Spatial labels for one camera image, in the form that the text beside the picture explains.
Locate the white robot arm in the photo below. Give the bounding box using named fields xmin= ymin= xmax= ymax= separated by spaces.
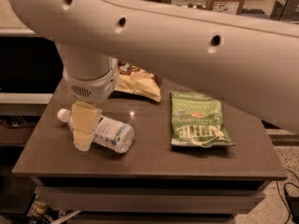
xmin=8 ymin=0 xmax=299 ymax=133

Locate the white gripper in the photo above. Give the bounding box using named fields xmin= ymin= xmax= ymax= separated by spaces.
xmin=63 ymin=57 xmax=119 ymax=151

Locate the sea salt chips bag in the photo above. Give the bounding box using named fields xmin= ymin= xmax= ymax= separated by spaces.
xmin=115 ymin=61 xmax=162 ymax=102

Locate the green kettle chips bag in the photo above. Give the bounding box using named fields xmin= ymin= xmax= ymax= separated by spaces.
xmin=170 ymin=91 xmax=234 ymax=148

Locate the clear plastic water bottle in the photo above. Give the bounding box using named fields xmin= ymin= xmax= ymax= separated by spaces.
xmin=57 ymin=108 xmax=135 ymax=154

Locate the right metal glass bracket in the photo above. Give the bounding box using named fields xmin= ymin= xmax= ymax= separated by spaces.
xmin=270 ymin=0 xmax=299 ymax=23

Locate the black power adapter cable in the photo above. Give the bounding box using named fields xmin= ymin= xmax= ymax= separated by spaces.
xmin=276 ymin=168 xmax=299 ymax=224

